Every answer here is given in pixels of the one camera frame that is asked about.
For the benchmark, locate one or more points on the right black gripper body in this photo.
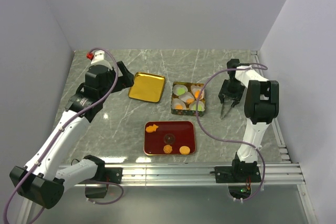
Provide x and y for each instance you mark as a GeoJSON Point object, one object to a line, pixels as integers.
{"type": "Point", "coordinates": [232, 89]}

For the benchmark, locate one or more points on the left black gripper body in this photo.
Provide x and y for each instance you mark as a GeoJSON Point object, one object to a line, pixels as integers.
{"type": "Point", "coordinates": [123, 81]}

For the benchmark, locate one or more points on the gold tin lid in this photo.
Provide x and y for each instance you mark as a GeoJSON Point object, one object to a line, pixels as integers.
{"type": "Point", "coordinates": [147, 87]}

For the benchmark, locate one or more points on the orange fish cookie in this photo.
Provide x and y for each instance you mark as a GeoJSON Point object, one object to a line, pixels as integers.
{"type": "Point", "coordinates": [198, 94]}
{"type": "Point", "coordinates": [151, 128]}

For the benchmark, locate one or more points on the swirl cookie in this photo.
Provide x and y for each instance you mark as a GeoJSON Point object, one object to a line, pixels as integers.
{"type": "Point", "coordinates": [167, 149]}
{"type": "Point", "coordinates": [189, 101]}

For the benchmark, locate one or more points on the round orange cookie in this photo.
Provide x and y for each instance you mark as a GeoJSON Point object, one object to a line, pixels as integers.
{"type": "Point", "coordinates": [178, 107]}
{"type": "Point", "coordinates": [184, 150]}

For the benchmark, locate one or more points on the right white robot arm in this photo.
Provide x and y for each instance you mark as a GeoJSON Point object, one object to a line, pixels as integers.
{"type": "Point", "coordinates": [260, 108]}

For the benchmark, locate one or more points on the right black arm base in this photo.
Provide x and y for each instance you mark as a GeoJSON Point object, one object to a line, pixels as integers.
{"type": "Point", "coordinates": [240, 177]}

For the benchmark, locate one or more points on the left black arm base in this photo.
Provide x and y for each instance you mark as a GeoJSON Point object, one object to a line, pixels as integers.
{"type": "Point", "coordinates": [98, 187]}

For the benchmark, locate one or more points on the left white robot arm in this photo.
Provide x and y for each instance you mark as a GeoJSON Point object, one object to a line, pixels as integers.
{"type": "Point", "coordinates": [41, 180]}

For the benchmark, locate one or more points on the white paper cup liner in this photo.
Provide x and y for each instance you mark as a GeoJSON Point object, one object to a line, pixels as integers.
{"type": "Point", "coordinates": [186, 96]}
{"type": "Point", "coordinates": [194, 88]}
{"type": "Point", "coordinates": [177, 86]}
{"type": "Point", "coordinates": [177, 101]}
{"type": "Point", "coordinates": [195, 102]}

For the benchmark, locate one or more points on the green cookie tin box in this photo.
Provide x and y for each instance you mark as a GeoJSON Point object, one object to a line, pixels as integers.
{"type": "Point", "coordinates": [187, 111]}

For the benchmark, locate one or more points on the red lacquer tray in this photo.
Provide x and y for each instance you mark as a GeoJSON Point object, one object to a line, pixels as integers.
{"type": "Point", "coordinates": [174, 133]}

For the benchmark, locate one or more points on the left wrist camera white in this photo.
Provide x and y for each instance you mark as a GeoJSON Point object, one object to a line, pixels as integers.
{"type": "Point", "coordinates": [98, 58]}

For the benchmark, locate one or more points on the aluminium front rail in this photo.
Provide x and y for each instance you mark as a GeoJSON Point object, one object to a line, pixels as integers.
{"type": "Point", "coordinates": [200, 174]}

